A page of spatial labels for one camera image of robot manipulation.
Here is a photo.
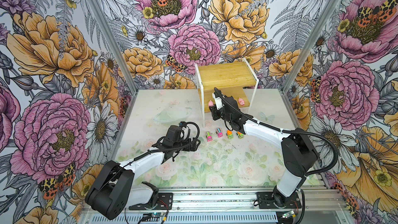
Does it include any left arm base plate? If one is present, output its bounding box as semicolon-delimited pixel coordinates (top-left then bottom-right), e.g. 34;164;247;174
127;192;174;211

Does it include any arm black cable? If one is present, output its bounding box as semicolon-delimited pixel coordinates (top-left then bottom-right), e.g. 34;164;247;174
214;87;340;176
124;121;201;166

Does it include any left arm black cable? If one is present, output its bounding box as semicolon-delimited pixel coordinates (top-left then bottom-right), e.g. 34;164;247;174
124;121;201;166

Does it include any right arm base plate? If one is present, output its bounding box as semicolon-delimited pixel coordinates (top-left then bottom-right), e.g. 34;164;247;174
254;191;302;209

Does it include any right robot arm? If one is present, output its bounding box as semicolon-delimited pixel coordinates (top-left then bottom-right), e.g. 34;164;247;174
209;88;319;208

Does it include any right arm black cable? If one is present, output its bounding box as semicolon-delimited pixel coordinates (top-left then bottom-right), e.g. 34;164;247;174
214;87;340;176

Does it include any right aluminium corner post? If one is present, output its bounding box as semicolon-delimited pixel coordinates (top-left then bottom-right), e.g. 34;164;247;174
281;0;355;93

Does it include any pink car green roof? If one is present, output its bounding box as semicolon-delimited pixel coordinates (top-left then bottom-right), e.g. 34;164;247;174
206;131;212;142

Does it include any left aluminium corner post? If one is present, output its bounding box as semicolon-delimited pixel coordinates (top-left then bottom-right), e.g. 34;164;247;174
73;0;139;94

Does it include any two-tier bamboo shelf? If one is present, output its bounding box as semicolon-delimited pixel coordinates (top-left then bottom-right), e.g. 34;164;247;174
195;58;259;124

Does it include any aluminium front rail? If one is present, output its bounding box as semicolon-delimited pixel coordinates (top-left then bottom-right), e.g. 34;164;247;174
79;187;355;224

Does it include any orange car green base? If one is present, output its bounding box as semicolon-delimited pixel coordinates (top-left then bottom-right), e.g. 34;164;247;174
226;130;234;140
237;131;244;139

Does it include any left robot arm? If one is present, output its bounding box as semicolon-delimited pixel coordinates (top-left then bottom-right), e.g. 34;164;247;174
85;121;201;220

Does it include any aluminium corner post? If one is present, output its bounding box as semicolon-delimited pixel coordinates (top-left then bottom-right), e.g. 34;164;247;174
281;0;355;93
73;0;139;94

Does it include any pink car blue roof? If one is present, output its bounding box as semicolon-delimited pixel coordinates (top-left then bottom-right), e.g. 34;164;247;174
216;128;223;138

